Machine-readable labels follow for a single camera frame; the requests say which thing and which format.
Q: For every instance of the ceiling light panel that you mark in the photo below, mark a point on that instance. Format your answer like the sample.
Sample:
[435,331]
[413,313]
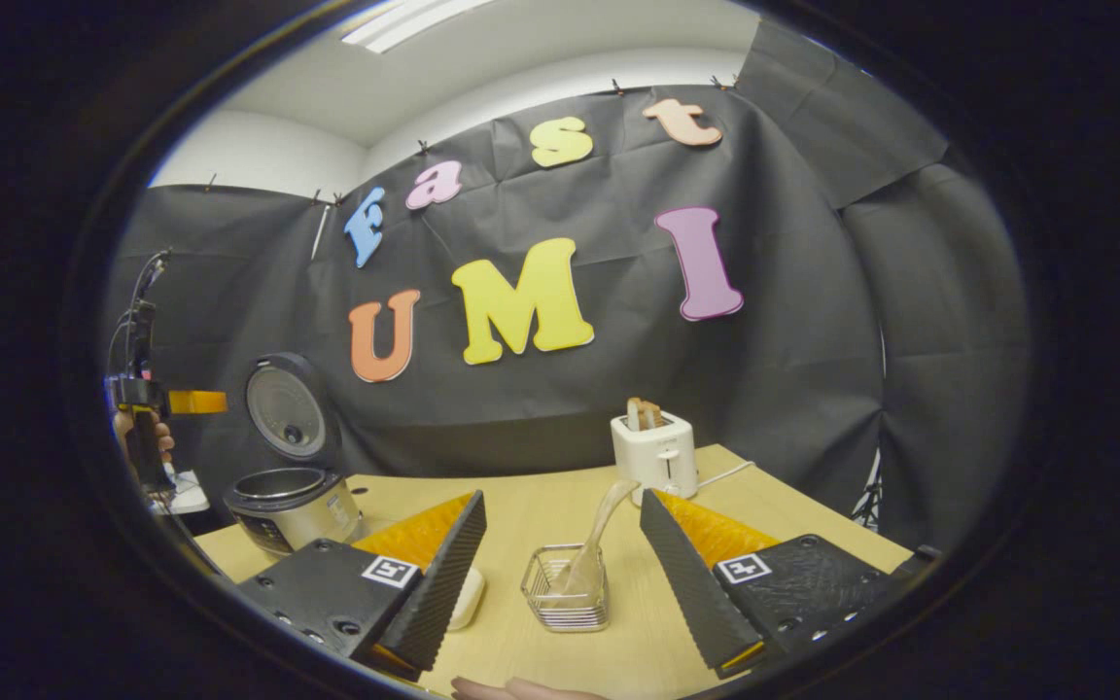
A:
[404,24]

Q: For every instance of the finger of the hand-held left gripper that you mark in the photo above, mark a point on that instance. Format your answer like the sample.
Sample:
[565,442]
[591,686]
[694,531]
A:
[198,402]

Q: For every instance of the black tripod stand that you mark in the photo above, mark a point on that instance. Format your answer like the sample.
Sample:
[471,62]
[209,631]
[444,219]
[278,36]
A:
[868,501]

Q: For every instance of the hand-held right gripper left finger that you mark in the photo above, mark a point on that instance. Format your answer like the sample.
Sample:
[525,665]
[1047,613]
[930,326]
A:
[443,583]

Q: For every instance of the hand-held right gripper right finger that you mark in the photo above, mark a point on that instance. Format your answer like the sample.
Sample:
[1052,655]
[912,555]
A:
[691,593]

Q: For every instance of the wooden spoon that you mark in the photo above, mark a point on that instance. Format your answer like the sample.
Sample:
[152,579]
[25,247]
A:
[609,515]

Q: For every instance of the white side table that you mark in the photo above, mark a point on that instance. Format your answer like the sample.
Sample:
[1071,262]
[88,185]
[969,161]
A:
[189,496]

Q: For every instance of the white rounded container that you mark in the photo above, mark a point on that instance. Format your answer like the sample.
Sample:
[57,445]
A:
[468,598]

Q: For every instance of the white toaster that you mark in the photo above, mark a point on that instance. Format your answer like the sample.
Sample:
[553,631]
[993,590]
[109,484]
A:
[655,457]

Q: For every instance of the brown bread slice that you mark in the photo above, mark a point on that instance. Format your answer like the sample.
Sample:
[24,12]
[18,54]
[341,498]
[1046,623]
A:
[645,413]

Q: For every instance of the silver black rice cooker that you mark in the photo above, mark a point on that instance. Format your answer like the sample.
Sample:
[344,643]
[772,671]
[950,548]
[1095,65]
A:
[293,515]

